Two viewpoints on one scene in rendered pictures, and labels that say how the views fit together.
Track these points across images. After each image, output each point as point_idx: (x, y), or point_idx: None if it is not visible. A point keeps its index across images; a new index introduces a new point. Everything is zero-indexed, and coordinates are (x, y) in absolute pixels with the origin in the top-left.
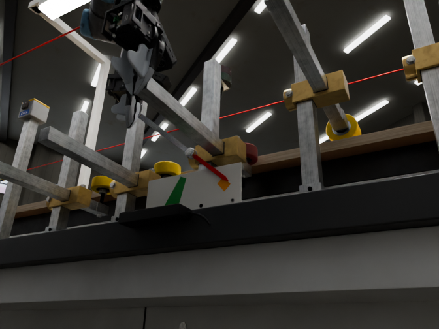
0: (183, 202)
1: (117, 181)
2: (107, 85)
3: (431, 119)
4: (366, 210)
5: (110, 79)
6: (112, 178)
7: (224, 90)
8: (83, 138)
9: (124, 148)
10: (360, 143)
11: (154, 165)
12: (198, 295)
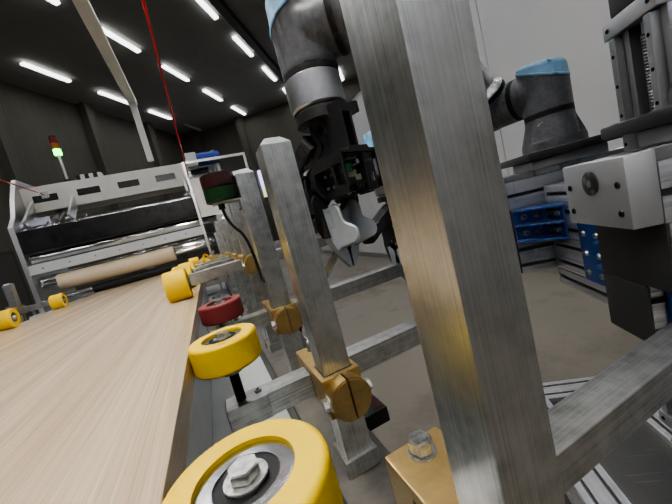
0: None
1: (376, 364)
2: (379, 174)
3: (251, 294)
4: None
5: (371, 156)
6: (387, 359)
7: (210, 204)
8: (384, 181)
9: (332, 297)
10: (201, 300)
11: (252, 335)
12: None
